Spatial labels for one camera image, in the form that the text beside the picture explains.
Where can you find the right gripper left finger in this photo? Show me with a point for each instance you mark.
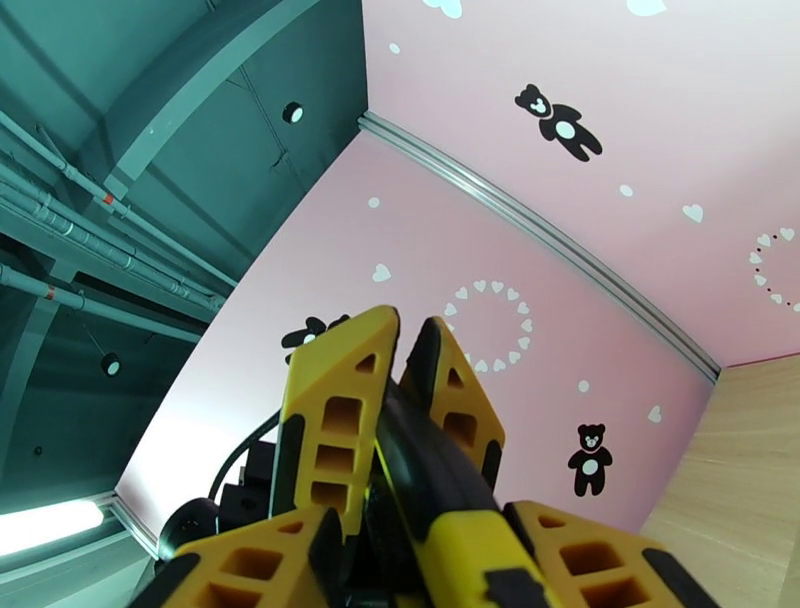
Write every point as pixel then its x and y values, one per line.
pixel 306 387

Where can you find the grey ceiling pipe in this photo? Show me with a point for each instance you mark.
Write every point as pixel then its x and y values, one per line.
pixel 107 200
pixel 94 305

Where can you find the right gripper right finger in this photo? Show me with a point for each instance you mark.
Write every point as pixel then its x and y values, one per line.
pixel 484 419

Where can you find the aluminium corner post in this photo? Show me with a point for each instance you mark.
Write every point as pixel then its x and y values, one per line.
pixel 519 211

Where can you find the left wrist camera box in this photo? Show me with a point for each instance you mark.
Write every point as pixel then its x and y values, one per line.
pixel 261 469

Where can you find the fluorescent tube light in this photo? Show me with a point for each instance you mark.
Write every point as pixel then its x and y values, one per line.
pixel 50 526

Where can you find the yellow black utility knife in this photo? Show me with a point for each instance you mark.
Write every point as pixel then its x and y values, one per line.
pixel 462 550

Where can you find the round ceiling spot light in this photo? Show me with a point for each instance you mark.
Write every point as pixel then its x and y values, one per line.
pixel 292 112
pixel 110 364

